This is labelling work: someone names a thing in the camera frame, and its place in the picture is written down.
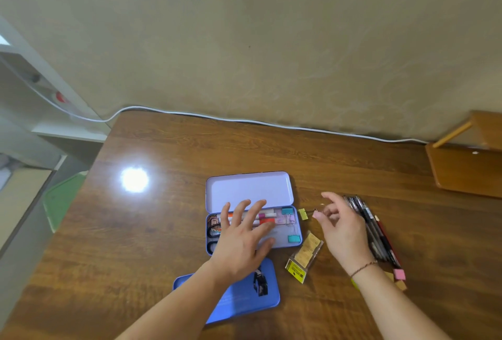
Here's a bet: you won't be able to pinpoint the person's right hand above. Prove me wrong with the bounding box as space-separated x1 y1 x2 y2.
312 192 378 274

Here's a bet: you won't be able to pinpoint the person's left hand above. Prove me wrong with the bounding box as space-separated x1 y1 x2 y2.
210 199 276 285

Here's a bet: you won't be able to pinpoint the person's left forearm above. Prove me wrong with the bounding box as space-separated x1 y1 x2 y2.
115 262 236 340

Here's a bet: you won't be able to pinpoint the person's right forearm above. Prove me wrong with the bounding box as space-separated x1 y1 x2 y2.
351 262 452 340

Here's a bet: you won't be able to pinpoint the orange white pen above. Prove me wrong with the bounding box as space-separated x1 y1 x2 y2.
216 208 275 220

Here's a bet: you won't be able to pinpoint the black scissors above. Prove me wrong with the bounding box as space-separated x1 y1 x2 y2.
207 216 223 254

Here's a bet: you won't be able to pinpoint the open lilac tin pencil case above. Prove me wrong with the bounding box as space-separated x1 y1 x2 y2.
205 171 303 256

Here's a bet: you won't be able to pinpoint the black binder clip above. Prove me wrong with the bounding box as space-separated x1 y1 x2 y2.
253 269 270 297

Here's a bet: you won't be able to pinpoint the clear packet with yellow label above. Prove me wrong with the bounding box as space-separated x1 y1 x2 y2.
285 231 325 285

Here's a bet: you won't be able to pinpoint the bunch of black pens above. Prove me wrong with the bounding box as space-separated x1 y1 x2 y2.
343 194 397 264

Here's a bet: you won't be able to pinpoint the blue tin tray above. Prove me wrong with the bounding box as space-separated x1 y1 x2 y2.
173 257 281 325

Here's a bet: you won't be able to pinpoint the red pencil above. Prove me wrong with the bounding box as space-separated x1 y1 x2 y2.
374 215 401 268

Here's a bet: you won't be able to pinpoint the wooden desk shelf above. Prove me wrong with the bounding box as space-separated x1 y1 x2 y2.
425 110 502 199

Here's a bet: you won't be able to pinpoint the green plastic board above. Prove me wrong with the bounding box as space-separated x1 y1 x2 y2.
42 171 89 234

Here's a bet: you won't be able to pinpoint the white shelf unit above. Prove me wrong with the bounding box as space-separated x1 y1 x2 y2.
0 16 111 144

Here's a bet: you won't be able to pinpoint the beige cabinet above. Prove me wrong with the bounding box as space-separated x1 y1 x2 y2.
0 166 56 256

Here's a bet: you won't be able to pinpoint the thin brown wrist bracelet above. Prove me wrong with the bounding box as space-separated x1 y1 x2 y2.
349 260 379 278

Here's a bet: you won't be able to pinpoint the white cable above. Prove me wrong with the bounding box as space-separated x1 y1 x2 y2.
0 55 429 145

